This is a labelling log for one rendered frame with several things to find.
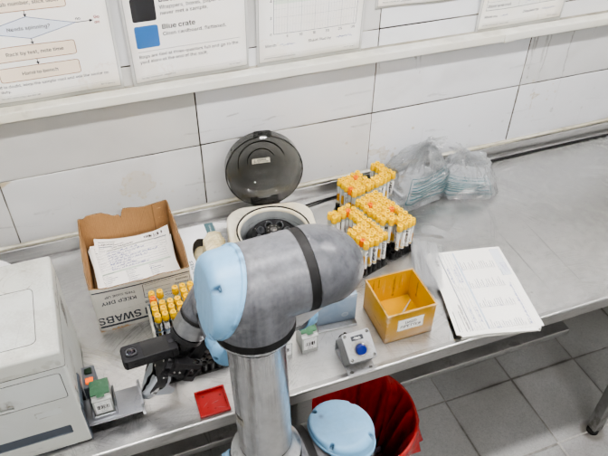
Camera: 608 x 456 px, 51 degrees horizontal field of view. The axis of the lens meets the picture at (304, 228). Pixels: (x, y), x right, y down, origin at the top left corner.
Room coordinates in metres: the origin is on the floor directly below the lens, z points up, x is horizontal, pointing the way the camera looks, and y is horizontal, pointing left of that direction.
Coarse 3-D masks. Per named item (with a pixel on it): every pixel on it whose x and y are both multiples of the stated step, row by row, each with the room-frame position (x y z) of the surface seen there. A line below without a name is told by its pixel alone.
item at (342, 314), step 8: (352, 296) 1.07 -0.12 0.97; (336, 304) 1.06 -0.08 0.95; (344, 304) 1.06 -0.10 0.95; (352, 304) 1.07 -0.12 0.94; (320, 312) 1.05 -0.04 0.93; (328, 312) 1.05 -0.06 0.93; (336, 312) 1.06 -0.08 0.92; (344, 312) 1.06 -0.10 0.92; (352, 312) 1.07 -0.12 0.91; (320, 320) 1.05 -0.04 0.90; (328, 320) 1.05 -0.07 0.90; (336, 320) 1.06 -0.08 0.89; (344, 320) 1.07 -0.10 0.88; (352, 320) 1.07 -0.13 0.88; (320, 328) 1.04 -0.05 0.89; (328, 328) 1.04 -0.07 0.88; (336, 328) 1.04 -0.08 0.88
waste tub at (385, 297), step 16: (400, 272) 1.15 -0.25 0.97; (368, 288) 1.10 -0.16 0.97; (384, 288) 1.14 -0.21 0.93; (400, 288) 1.15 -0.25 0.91; (416, 288) 1.13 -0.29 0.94; (368, 304) 1.09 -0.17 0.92; (384, 304) 1.12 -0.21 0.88; (400, 304) 1.13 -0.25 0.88; (416, 304) 1.12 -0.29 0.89; (432, 304) 1.04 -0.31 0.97; (384, 320) 1.01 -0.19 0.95; (400, 320) 1.01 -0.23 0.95; (416, 320) 1.03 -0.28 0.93; (432, 320) 1.04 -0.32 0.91; (384, 336) 1.00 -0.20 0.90; (400, 336) 1.01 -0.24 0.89
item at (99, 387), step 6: (102, 378) 0.81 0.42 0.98; (90, 384) 0.80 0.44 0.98; (96, 384) 0.80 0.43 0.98; (102, 384) 0.80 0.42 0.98; (108, 384) 0.80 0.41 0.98; (90, 390) 0.78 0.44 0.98; (96, 390) 0.78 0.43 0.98; (102, 390) 0.78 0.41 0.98; (108, 390) 0.78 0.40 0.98; (90, 396) 0.77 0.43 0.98; (96, 396) 0.76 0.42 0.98; (102, 396) 0.77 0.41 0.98
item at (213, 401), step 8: (200, 392) 0.85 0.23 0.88; (208, 392) 0.85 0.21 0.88; (216, 392) 0.85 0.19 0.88; (224, 392) 0.85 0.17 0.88; (200, 400) 0.83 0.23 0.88; (208, 400) 0.83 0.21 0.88; (216, 400) 0.83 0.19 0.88; (224, 400) 0.83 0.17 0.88; (200, 408) 0.81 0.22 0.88; (208, 408) 0.81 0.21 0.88; (216, 408) 0.81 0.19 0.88; (224, 408) 0.81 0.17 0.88; (208, 416) 0.79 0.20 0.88
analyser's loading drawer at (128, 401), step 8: (112, 392) 0.80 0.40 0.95; (120, 392) 0.82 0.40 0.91; (128, 392) 0.82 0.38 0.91; (136, 392) 0.82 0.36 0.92; (88, 400) 0.80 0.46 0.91; (120, 400) 0.80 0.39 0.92; (128, 400) 0.80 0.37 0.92; (136, 400) 0.80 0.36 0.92; (88, 408) 0.78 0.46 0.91; (120, 408) 0.78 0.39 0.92; (128, 408) 0.78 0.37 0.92; (136, 408) 0.78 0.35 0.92; (144, 408) 0.78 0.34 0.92; (88, 416) 0.76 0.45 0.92; (96, 416) 0.75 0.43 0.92; (104, 416) 0.76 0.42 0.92; (112, 416) 0.76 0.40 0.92; (120, 416) 0.76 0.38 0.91
